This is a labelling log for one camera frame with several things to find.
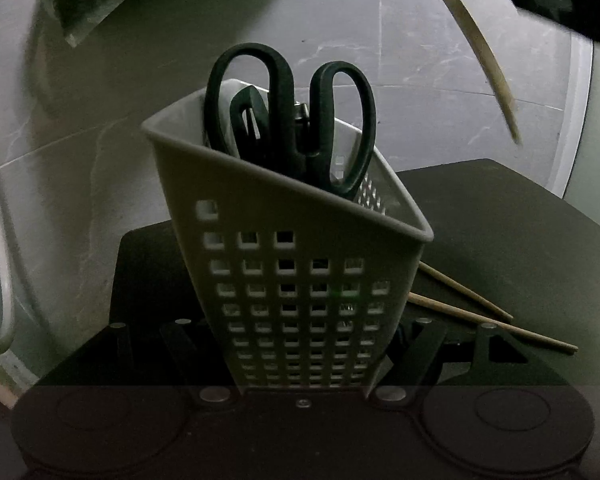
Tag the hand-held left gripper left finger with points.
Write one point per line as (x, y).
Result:
(185, 350)

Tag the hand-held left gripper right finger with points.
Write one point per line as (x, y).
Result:
(425, 347)

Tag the white perforated utensil basket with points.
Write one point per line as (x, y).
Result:
(290, 280)

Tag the black scissors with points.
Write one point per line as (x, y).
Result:
(280, 110)

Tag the white wall trim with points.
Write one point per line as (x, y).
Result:
(577, 110)

